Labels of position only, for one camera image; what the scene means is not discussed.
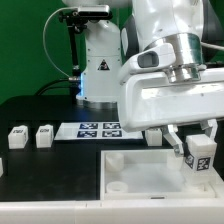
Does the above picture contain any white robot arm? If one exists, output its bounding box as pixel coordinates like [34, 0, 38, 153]
[62, 0, 224, 155]

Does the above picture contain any white obstacle wall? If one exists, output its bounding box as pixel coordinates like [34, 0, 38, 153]
[0, 153, 224, 224]

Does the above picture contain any grey cable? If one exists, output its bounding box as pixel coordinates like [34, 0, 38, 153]
[42, 7, 78, 81]

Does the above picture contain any white part left edge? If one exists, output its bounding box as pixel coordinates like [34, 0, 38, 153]
[0, 158, 4, 178]

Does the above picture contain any white marker sheet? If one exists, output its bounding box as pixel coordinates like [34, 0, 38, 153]
[55, 122, 142, 140]

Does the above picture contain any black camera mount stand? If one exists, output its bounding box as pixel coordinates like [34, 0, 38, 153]
[59, 5, 112, 101]

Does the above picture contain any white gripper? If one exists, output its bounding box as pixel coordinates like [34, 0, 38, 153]
[118, 68, 224, 157]

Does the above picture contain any black cable on base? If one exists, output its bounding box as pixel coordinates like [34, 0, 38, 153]
[35, 78, 81, 97]

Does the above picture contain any white square tabletop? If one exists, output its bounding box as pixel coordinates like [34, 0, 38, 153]
[100, 149, 216, 200]

